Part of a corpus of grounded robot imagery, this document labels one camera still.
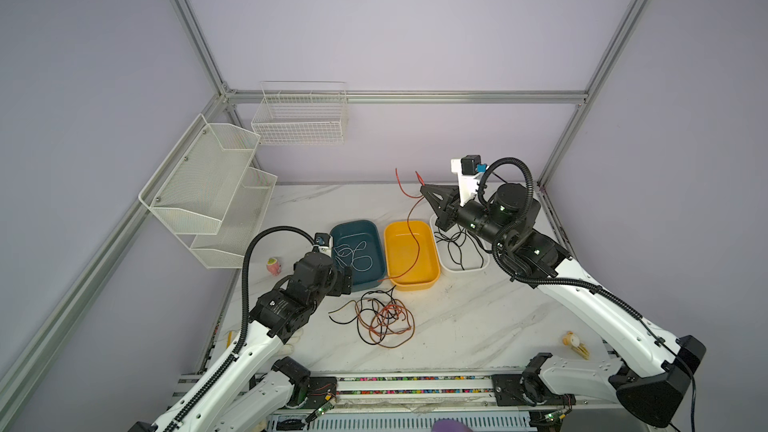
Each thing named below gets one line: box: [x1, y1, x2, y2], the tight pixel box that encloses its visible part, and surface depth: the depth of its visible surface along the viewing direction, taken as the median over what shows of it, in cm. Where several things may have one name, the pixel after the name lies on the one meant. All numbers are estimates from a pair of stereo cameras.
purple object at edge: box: [432, 418, 474, 432], surface depth 71 cm
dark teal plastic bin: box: [331, 219, 386, 292], surface depth 101 cm
